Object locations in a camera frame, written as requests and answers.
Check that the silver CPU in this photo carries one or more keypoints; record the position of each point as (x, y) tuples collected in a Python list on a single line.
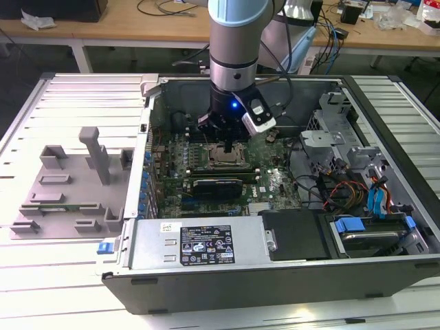
[(223, 159)]

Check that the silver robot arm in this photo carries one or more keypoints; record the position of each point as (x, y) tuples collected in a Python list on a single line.
[(233, 41)]

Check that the CPU socket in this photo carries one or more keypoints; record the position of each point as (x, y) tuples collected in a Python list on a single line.
[(210, 165)]

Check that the black RAM slot bank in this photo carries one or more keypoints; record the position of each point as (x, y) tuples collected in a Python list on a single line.
[(192, 138)]

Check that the installed green RAM stick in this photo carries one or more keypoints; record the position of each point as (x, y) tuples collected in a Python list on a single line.
[(223, 170)]

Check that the black graphics card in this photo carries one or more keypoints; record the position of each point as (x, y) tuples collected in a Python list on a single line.
[(214, 187)]

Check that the green motherboard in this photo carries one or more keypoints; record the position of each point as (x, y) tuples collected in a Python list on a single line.
[(275, 178)]

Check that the grey plastic case latch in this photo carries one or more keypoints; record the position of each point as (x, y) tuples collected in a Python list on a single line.
[(149, 84)]

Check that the silver chipset heatsink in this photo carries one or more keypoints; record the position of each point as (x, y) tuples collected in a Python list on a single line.
[(259, 208)]

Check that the silver metal drive cage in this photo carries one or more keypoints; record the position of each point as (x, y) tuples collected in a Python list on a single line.
[(319, 141)]

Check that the black plastic shroud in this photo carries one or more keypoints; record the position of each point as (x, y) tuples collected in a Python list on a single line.
[(295, 233)]

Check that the silver power supply unit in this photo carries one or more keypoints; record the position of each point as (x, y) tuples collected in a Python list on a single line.
[(151, 240)]

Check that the black power adapter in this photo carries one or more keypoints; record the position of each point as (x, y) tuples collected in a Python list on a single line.
[(341, 33)]

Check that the wooden desk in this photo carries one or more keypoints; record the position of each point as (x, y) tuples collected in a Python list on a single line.
[(103, 31)]

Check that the grey parts rack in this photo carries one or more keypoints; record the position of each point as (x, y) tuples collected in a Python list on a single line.
[(79, 192)]

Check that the small black box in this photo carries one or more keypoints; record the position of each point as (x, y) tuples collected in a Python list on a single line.
[(350, 15)]

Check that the black open PC case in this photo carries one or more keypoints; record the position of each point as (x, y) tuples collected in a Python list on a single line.
[(240, 288)]

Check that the loose green RAM stick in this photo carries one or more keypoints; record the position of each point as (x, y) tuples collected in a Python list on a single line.
[(72, 207)]

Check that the blue plastic latch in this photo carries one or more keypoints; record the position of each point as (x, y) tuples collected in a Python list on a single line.
[(104, 248)]

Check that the hard disk in blue carrier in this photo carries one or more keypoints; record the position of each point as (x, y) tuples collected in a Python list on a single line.
[(371, 237)]

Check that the clear plastic wrappers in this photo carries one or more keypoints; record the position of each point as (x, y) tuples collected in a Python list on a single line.
[(395, 19)]

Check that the black equipment box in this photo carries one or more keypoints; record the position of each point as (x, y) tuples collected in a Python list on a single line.
[(51, 8)]

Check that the white crumpled plastic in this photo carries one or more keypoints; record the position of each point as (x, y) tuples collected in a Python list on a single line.
[(36, 20)]

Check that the white red printed bag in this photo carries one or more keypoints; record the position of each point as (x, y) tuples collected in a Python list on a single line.
[(428, 13)]

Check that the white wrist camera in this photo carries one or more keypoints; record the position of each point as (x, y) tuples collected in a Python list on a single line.
[(261, 123)]

